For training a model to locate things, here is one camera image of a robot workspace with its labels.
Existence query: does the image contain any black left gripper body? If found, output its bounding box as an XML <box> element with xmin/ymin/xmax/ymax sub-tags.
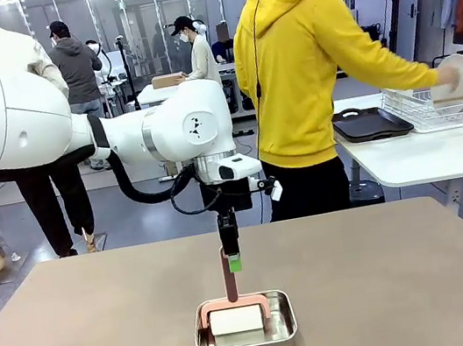
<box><xmin>200</xmin><ymin>177</ymin><xmax>256</xmax><ymax>217</ymax></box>

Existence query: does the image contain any person right forearm yellow sleeve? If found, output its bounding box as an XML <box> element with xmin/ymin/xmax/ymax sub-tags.
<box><xmin>370</xmin><ymin>36</ymin><xmax>443</xmax><ymax>99</ymax></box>

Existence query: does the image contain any thick black left arm hose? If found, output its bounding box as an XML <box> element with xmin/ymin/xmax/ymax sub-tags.
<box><xmin>105</xmin><ymin>139</ymin><xmax>201</xmax><ymax>211</ymax></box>

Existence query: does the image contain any person right hand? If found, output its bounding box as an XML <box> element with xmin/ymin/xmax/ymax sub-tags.
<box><xmin>435</xmin><ymin>63</ymin><xmax>463</xmax><ymax>97</ymax></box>

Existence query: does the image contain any pink lint roller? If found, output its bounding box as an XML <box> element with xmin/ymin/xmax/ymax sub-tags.
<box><xmin>189</xmin><ymin>238</ymin><xmax>274</xmax><ymax>341</ymax></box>

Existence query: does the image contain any person in grey hoodie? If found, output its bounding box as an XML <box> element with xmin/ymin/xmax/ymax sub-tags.
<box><xmin>42</xmin><ymin>14</ymin><xmax>121</xmax><ymax>174</ymax></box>

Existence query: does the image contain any black light stand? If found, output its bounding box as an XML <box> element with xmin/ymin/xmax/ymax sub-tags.
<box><xmin>380</xmin><ymin>0</ymin><xmax>416</xmax><ymax>55</ymax></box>

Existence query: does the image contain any person in yellow hoodie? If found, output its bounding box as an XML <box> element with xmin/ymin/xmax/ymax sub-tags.
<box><xmin>223</xmin><ymin>0</ymin><xmax>463</xmax><ymax>225</ymax></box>

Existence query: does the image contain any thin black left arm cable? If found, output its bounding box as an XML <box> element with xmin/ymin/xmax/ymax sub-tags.
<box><xmin>165</xmin><ymin>161</ymin><xmax>225</xmax><ymax>219</ymax></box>

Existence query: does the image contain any cardboard box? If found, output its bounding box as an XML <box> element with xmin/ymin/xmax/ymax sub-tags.
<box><xmin>151</xmin><ymin>70</ymin><xmax>190</xmax><ymax>91</ymax></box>

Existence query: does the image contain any white side table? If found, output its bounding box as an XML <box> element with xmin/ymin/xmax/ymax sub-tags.
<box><xmin>328</xmin><ymin>79</ymin><xmax>463</xmax><ymax>234</ymax></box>

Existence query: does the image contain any black serving tray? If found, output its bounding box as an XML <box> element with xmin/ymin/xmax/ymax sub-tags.
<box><xmin>331</xmin><ymin>97</ymin><xmax>416</xmax><ymax>147</ymax></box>

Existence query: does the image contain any black round stool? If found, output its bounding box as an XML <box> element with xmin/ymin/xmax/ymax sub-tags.
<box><xmin>346</xmin><ymin>176</ymin><xmax>387</xmax><ymax>209</ymax></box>

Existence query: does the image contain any seated person in blue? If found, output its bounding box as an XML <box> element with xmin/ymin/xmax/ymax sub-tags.
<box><xmin>209</xmin><ymin>21</ymin><xmax>239</xmax><ymax>65</ymax></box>

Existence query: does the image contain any white wire dish rack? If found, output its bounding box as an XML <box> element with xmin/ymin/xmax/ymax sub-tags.
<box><xmin>378</xmin><ymin>71</ymin><xmax>463</xmax><ymax>141</ymax></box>

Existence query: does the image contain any person in white top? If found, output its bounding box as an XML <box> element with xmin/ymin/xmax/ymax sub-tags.
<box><xmin>167</xmin><ymin>11</ymin><xmax>226</xmax><ymax>101</ymax></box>

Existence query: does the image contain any black camera tripod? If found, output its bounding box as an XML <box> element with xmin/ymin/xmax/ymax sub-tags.
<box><xmin>114</xmin><ymin>34</ymin><xmax>142</xmax><ymax>111</ymax></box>

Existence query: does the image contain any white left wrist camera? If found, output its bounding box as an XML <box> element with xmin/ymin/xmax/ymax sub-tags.
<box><xmin>259</xmin><ymin>175</ymin><xmax>286</xmax><ymax>205</ymax></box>

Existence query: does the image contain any black earphone cable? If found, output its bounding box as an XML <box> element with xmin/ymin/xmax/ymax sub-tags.
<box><xmin>231</xmin><ymin>0</ymin><xmax>304</xmax><ymax>156</ymax></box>

